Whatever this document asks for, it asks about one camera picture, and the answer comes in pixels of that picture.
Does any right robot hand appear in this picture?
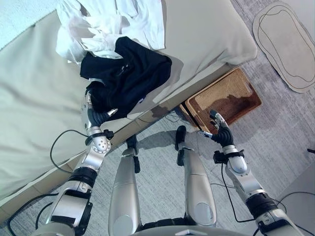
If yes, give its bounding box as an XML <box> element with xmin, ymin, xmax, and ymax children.
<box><xmin>198</xmin><ymin>110</ymin><xmax>234</xmax><ymax>148</ymax></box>

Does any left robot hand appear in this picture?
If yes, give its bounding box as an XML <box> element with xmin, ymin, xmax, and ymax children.
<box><xmin>80</xmin><ymin>78</ymin><xmax>119</xmax><ymax>130</ymax></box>

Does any black garment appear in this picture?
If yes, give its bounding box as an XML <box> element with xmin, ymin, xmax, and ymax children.
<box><xmin>80</xmin><ymin>36</ymin><xmax>173</xmax><ymax>119</ymax></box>

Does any woven brown basket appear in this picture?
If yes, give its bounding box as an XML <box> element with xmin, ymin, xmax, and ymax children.
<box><xmin>179</xmin><ymin>67</ymin><xmax>262</xmax><ymax>130</ymax></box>

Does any right silver robot leg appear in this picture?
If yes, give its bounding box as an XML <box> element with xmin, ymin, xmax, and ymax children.
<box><xmin>174</xmin><ymin>125</ymin><xmax>218</xmax><ymax>227</ymax></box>

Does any silver robot leg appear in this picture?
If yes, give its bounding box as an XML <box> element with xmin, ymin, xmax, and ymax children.
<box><xmin>108</xmin><ymin>134</ymin><xmax>143</xmax><ymax>236</ymax></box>
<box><xmin>174</xmin><ymin>125</ymin><xmax>218</xmax><ymax>227</ymax></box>

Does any beige bed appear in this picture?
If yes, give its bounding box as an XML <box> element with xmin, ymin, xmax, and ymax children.
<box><xmin>0</xmin><ymin>0</ymin><xmax>258</xmax><ymax>202</ymax></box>

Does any left silver robot leg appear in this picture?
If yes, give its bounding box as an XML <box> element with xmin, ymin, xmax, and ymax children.
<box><xmin>108</xmin><ymin>134</ymin><xmax>143</xmax><ymax>236</ymax></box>

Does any white garment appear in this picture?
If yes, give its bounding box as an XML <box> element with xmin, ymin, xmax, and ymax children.
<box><xmin>55</xmin><ymin>0</ymin><xmax>169</xmax><ymax>63</ymax></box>

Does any beige oval rug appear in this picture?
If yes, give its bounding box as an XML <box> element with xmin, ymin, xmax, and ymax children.
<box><xmin>252</xmin><ymin>1</ymin><xmax>315</xmax><ymax>94</ymax></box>

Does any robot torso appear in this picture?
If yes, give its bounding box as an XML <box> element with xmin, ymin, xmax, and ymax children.
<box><xmin>132</xmin><ymin>216</ymin><xmax>249</xmax><ymax>236</ymax></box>

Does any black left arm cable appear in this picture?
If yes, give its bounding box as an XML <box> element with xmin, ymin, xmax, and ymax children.
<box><xmin>50</xmin><ymin>129</ymin><xmax>89</xmax><ymax>174</ymax></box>

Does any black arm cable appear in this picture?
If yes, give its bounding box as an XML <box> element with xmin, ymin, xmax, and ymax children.
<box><xmin>220</xmin><ymin>162</ymin><xmax>288</xmax><ymax>223</ymax></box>
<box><xmin>50</xmin><ymin>129</ymin><xmax>89</xmax><ymax>174</ymax></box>

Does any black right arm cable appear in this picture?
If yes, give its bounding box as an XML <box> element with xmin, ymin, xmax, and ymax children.
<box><xmin>220</xmin><ymin>162</ymin><xmax>288</xmax><ymax>223</ymax></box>

